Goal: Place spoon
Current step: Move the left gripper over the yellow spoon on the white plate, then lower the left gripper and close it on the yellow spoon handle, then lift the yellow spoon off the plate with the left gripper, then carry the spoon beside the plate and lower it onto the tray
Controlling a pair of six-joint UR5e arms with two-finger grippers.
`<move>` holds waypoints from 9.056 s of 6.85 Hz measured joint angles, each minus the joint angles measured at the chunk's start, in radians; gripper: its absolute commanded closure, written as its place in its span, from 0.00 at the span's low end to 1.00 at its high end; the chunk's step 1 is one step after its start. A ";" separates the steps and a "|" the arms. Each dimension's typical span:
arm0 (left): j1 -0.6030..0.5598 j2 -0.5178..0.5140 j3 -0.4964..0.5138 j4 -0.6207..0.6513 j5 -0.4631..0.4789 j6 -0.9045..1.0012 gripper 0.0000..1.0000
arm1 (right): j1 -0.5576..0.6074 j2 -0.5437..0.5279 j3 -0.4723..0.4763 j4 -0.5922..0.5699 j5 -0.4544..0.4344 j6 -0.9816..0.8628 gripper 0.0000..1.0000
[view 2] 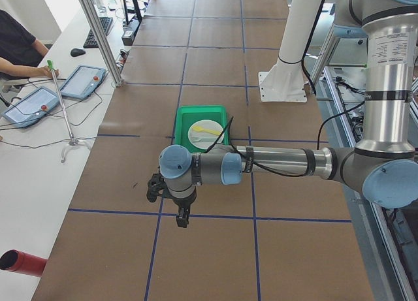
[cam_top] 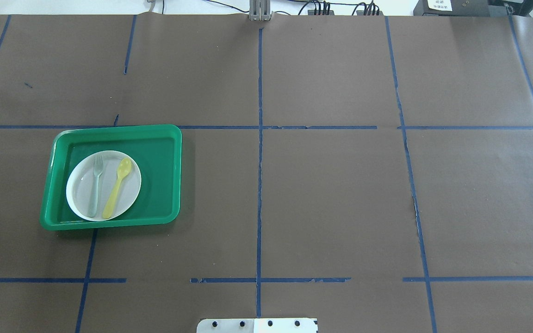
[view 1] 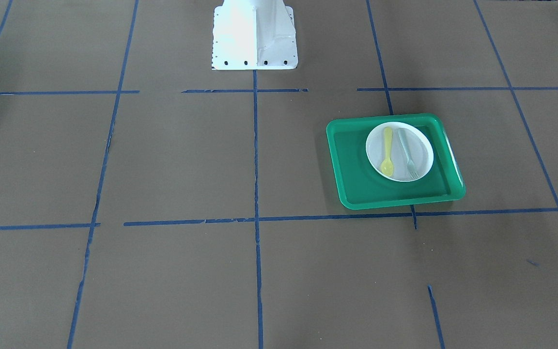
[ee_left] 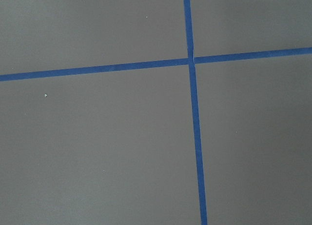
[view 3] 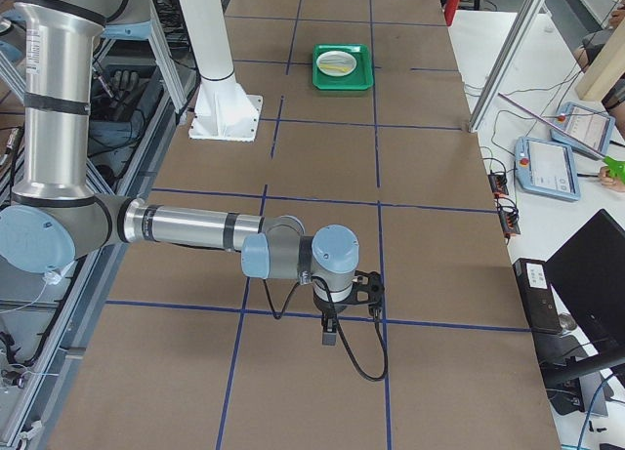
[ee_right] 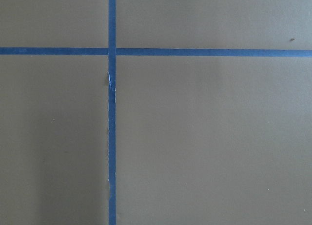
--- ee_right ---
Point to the vertical blue tape strip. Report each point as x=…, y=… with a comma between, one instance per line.
x=112, y=112

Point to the horizontal blue tape strip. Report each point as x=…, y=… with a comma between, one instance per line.
x=155, y=52

